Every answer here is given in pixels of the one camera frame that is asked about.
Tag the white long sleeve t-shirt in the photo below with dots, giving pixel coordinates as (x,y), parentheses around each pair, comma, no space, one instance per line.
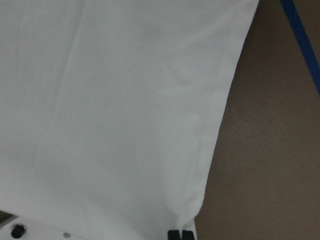
(110,110)

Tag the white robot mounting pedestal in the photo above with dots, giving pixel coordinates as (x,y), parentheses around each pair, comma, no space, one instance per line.
(19,228)

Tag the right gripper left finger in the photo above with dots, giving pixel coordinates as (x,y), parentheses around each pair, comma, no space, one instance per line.
(173,235)

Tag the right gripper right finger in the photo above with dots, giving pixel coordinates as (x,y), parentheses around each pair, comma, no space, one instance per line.
(187,235)

